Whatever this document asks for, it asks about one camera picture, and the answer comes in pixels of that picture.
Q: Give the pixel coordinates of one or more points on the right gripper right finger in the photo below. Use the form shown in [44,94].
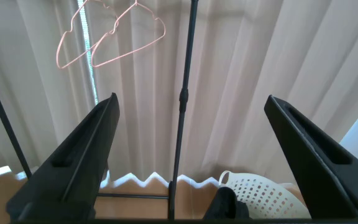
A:
[319,186]

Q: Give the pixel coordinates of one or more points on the white laundry basket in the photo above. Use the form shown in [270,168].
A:
[259,193]

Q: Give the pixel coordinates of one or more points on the black garment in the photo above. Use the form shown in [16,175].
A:
[225,205]

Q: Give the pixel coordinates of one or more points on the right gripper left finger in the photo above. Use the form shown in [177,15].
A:
[73,174]

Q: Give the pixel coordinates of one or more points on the beige curtain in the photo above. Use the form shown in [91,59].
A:
[244,77]

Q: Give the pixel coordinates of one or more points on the black clothes rack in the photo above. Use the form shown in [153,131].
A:
[183,96]

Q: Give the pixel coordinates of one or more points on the pink clothes hanger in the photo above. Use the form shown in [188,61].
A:
[73,60]
[129,52]

